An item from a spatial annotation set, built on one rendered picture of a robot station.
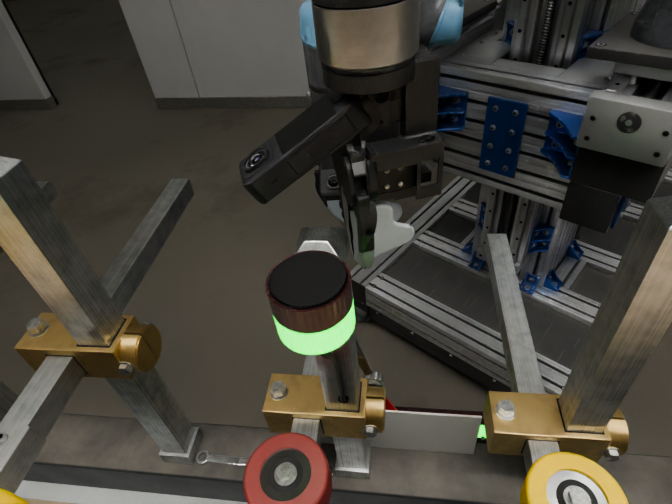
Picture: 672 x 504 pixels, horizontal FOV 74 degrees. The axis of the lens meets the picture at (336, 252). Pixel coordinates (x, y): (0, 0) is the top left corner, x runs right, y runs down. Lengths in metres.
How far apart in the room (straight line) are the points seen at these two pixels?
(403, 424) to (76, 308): 0.40
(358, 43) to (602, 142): 0.62
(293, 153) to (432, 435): 0.43
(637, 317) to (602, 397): 0.12
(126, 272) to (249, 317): 1.22
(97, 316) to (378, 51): 0.36
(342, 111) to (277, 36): 2.87
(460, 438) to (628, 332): 0.30
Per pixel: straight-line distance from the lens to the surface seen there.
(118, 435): 0.80
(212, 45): 3.40
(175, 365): 1.77
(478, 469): 0.69
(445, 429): 0.63
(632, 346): 0.44
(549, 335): 1.48
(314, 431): 0.52
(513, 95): 1.05
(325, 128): 0.35
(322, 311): 0.30
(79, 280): 0.48
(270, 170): 0.36
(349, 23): 0.32
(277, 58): 3.26
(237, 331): 1.78
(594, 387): 0.49
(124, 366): 0.52
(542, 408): 0.56
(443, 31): 0.74
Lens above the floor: 1.32
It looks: 42 degrees down
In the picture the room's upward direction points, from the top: 7 degrees counter-clockwise
